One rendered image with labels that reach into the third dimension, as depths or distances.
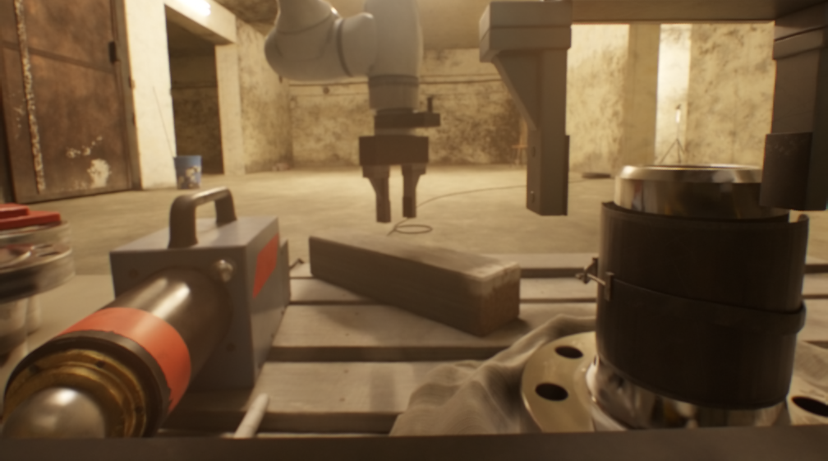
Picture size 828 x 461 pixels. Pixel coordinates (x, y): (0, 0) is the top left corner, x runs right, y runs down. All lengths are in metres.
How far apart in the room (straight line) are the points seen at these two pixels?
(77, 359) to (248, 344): 0.20
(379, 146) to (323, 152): 10.40
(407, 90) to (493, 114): 10.24
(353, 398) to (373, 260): 0.30
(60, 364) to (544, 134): 0.33
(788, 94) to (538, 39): 0.14
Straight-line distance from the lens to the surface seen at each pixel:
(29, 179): 4.79
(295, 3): 0.75
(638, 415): 0.37
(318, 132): 11.10
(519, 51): 0.21
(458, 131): 10.78
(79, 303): 1.44
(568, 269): 0.89
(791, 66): 0.29
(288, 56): 0.77
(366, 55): 0.71
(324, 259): 0.85
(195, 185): 5.41
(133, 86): 5.73
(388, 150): 0.68
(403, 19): 0.71
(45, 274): 0.82
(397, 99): 0.69
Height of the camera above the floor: 0.41
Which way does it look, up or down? 7 degrees down
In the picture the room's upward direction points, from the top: 1 degrees counter-clockwise
